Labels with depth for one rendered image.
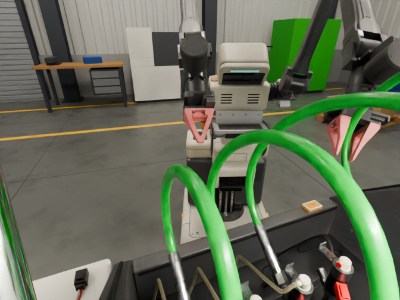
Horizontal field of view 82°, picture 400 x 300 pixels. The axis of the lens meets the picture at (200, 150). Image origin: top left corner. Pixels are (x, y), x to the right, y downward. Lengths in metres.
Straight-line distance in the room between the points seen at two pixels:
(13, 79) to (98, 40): 2.11
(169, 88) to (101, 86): 1.45
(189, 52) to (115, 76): 4.71
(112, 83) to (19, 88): 2.49
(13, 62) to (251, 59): 6.23
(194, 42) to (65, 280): 0.55
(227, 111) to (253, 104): 0.13
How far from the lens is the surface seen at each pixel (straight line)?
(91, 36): 6.50
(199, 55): 0.50
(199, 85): 0.54
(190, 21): 0.68
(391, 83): 0.46
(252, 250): 0.71
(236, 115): 1.09
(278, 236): 0.74
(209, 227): 0.16
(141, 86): 5.46
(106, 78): 5.22
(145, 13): 6.48
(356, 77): 0.60
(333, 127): 0.57
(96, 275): 0.57
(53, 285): 0.59
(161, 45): 5.40
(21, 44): 6.75
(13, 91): 7.01
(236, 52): 1.04
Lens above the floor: 1.42
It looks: 27 degrees down
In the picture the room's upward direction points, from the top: straight up
